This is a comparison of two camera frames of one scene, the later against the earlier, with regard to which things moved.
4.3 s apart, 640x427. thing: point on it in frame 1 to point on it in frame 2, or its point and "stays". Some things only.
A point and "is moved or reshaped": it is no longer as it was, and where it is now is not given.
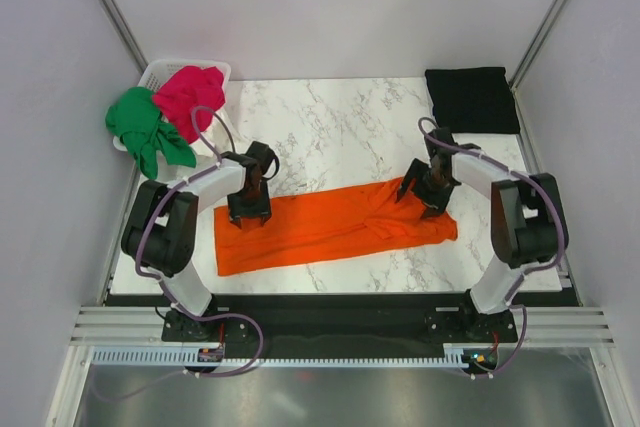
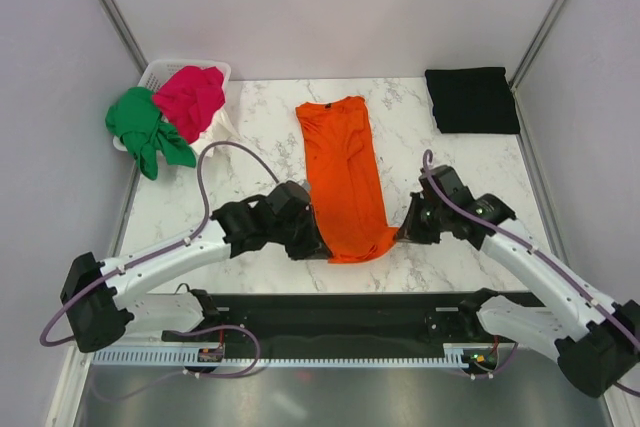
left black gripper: x=260 y=210 to x=313 y=246
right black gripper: x=416 y=170 to x=410 y=231
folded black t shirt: x=473 y=100 stays
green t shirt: x=136 y=119 stays
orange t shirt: x=310 y=227 is moved or reshaped
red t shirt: x=186 y=88 stays
